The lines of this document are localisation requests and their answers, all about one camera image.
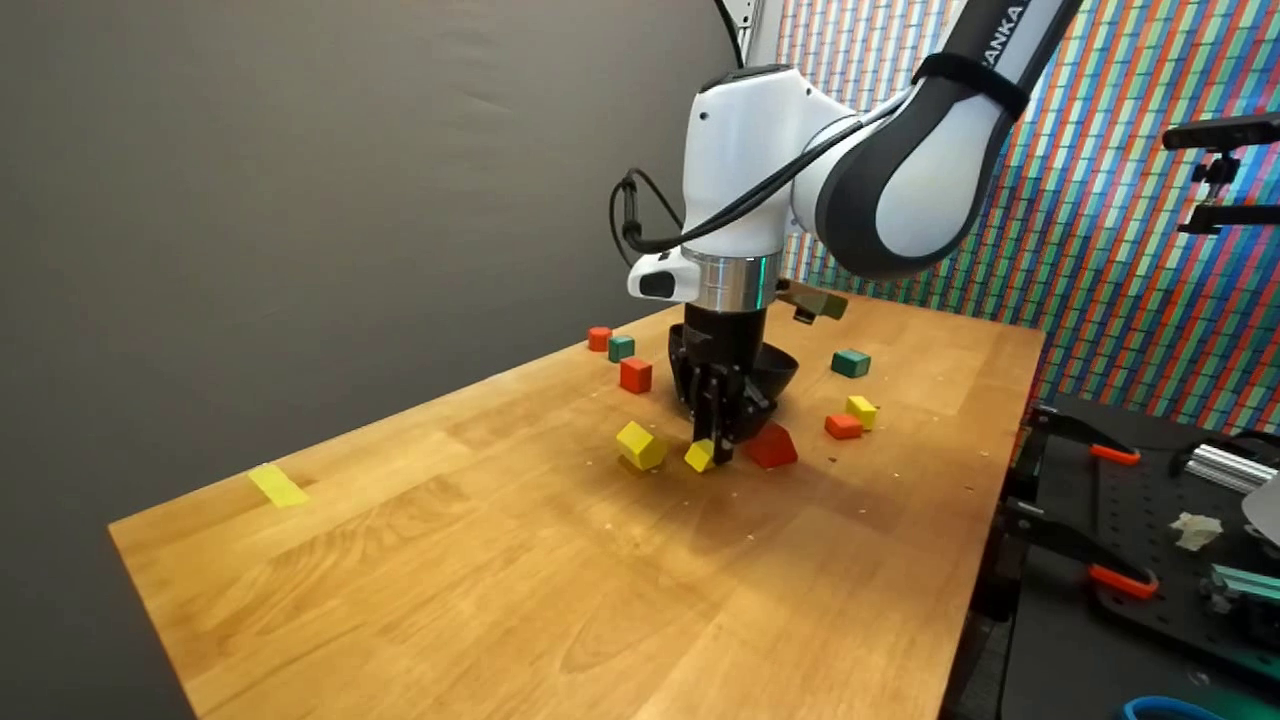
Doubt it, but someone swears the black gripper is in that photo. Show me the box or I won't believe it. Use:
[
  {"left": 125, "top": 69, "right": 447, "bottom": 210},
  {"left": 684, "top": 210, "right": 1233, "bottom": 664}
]
[{"left": 677, "top": 303, "right": 774, "bottom": 471}]

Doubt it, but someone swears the grey fabric backdrop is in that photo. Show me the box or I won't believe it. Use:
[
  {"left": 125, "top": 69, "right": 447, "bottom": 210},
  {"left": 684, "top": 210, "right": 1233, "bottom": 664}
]
[{"left": 0, "top": 0, "right": 752, "bottom": 720}]

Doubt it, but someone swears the multicolour patterned panel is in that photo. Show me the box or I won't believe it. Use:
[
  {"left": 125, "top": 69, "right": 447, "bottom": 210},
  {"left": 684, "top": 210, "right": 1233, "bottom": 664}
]
[{"left": 738, "top": 0, "right": 1280, "bottom": 438}]

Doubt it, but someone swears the yellow tape strip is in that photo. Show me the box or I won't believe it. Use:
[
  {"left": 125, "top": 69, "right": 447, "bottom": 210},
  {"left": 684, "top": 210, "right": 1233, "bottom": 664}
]
[{"left": 244, "top": 460, "right": 311, "bottom": 511}]

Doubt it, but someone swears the black perforated board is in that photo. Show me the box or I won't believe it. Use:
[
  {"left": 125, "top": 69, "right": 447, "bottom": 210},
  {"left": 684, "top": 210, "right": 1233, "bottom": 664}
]
[{"left": 1023, "top": 396, "right": 1280, "bottom": 693}]

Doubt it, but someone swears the small pale plastic part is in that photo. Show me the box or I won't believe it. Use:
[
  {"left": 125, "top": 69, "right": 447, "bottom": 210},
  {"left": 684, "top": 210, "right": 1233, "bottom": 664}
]
[{"left": 1167, "top": 507, "right": 1228, "bottom": 555}]

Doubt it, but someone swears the teal metal bar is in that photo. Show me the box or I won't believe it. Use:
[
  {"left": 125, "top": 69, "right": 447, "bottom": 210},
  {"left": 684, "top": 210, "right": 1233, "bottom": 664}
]
[{"left": 1199, "top": 555, "right": 1280, "bottom": 621}]

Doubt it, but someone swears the pale round plate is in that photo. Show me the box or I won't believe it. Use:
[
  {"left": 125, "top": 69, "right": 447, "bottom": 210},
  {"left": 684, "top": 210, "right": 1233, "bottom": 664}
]
[{"left": 1237, "top": 478, "right": 1280, "bottom": 552}]

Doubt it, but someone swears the black horizontal rod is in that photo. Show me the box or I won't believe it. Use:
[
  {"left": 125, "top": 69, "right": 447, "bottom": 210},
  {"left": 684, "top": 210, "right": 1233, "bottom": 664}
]
[{"left": 1159, "top": 114, "right": 1280, "bottom": 153}]

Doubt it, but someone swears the tan wrist camera bar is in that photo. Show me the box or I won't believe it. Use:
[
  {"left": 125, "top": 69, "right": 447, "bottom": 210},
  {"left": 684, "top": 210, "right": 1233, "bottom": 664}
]
[{"left": 778, "top": 281, "right": 854, "bottom": 329}]

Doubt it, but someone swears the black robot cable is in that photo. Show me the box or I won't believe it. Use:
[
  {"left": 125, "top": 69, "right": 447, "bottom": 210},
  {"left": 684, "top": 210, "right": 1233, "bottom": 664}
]
[{"left": 606, "top": 77, "right": 937, "bottom": 270}]

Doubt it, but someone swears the black clamp orange handle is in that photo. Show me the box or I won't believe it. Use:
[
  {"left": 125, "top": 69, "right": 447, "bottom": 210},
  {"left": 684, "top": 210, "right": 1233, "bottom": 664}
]
[
  {"left": 995, "top": 494, "right": 1164, "bottom": 608},
  {"left": 1023, "top": 400, "right": 1149, "bottom": 471}
]

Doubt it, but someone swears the silver metal bracket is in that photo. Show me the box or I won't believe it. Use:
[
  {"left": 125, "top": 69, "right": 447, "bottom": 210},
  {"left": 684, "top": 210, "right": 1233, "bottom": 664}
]
[{"left": 1181, "top": 442, "right": 1280, "bottom": 495}]

